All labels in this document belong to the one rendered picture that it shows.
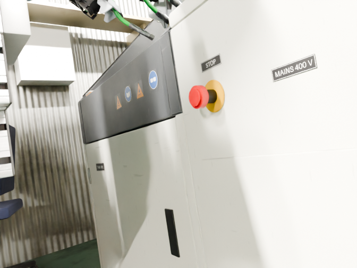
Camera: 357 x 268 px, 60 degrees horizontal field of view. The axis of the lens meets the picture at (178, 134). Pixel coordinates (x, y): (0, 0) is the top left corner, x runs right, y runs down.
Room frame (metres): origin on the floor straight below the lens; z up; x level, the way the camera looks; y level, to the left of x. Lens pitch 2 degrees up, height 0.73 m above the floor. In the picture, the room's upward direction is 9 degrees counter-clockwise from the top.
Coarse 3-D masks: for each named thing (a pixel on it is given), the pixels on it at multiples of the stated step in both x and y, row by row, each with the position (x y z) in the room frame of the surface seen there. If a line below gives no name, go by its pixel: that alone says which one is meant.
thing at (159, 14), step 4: (144, 0) 0.86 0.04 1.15; (148, 0) 0.86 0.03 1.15; (148, 4) 0.86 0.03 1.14; (152, 8) 0.87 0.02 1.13; (156, 12) 0.88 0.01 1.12; (160, 12) 0.88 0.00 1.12; (160, 16) 0.88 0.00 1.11; (164, 16) 0.88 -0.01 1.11; (164, 20) 0.89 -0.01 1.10; (168, 20) 0.89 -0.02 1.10
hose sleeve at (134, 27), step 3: (129, 24) 1.05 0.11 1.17; (132, 24) 1.05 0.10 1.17; (129, 27) 1.06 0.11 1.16; (132, 27) 1.05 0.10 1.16; (135, 27) 1.05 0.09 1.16; (138, 27) 1.05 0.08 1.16; (135, 30) 1.06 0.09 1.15; (138, 30) 1.06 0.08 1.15; (141, 30) 1.06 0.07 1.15; (144, 30) 1.06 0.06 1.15; (141, 33) 1.06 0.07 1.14; (144, 33) 1.06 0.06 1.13; (147, 33) 1.06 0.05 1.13; (150, 33) 1.07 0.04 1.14; (147, 36) 1.06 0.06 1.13
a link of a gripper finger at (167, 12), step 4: (160, 0) 0.96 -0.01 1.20; (164, 0) 0.97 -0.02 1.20; (160, 4) 0.96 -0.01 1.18; (164, 4) 0.97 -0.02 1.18; (156, 8) 0.95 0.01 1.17; (160, 8) 0.96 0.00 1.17; (164, 8) 0.97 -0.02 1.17; (164, 12) 0.97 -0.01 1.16; (168, 12) 0.97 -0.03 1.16; (168, 16) 0.97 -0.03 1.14
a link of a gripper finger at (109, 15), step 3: (111, 9) 1.07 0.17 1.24; (108, 12) 1.08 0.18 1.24; (111, 12) 1.07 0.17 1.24; (105, 15) 1.08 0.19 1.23; (108, 15) 1.07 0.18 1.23; (111, 15) 1.07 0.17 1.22; (114, 15) 1.07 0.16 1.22; (105, 18) 1.07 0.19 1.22; (108, 18) 1.07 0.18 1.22; (111, 18) 1.07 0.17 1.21; (114, 18) 1.07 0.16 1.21; (105, 21) 1.07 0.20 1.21; (108, 21) 1.07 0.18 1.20
